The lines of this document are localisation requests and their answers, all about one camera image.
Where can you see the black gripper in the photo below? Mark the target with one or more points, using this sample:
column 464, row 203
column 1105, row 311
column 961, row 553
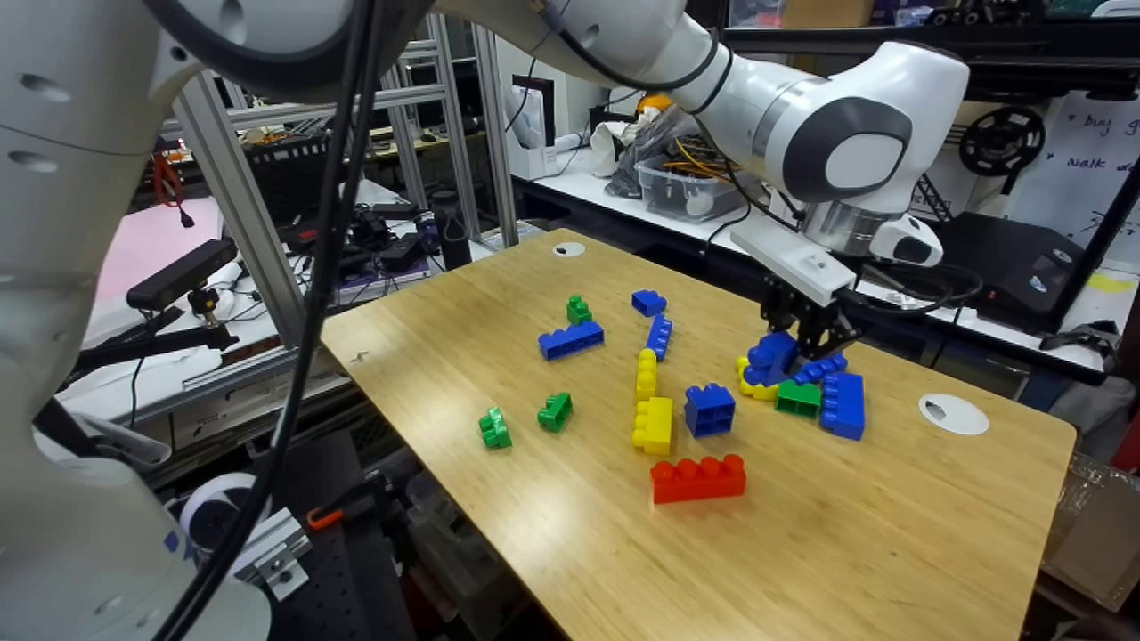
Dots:
column 806, row 314

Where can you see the small blue toy brick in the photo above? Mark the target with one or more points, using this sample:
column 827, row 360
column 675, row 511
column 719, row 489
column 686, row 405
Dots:
column 772, row 359
column 649, row 304
column 821, row 368

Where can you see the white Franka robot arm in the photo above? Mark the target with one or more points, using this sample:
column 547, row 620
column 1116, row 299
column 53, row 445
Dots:
column 762, row 110

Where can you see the green toy brick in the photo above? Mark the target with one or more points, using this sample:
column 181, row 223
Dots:
column 555, row 410
column 498, row 430
column 799, row 396
column 579, row 311

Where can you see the yellow toy brick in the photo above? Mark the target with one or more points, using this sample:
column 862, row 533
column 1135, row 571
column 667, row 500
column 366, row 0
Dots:
column 645, row 375
column 751, row 388
column 654, row 430

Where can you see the large blue toy brick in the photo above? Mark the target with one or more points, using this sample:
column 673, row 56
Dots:
column 843, row 409

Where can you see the square blue toy brick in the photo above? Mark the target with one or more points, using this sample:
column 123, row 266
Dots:
column 710, row 410

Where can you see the flat blue toy brick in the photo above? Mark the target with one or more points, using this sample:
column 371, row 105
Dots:
column 660, row 335

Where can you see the white table grommet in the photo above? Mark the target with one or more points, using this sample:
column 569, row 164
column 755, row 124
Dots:
column 954, row 413
column 569, row 252

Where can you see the red toy brick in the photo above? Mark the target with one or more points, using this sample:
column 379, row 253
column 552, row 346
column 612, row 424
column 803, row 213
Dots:
column 699, row 477

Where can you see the clear plastic storage bin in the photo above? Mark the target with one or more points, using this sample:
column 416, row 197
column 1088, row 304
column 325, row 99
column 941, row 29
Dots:
column 691, row 191

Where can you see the long blue toy brick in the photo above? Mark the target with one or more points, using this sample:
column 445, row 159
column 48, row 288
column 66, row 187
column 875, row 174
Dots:
column 573, row 341

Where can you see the clear plastic bag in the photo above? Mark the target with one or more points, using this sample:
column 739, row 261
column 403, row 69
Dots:
column 642, row 144

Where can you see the black filament spool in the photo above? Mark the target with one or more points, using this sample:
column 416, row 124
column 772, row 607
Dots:
column 1002, row 142

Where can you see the brown cardboard box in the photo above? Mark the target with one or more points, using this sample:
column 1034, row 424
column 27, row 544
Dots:
column 1100, row 537

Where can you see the black cart with orange clamps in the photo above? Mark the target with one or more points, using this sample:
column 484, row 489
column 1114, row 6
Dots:
column 357, row 556

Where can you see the white tape roll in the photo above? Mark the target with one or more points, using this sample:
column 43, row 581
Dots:
column 218, row 514

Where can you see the pink board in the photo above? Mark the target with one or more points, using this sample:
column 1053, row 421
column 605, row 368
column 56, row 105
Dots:
column 149, row 252

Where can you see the aluminium frame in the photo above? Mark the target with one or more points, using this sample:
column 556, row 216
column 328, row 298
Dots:
column 238, row 216

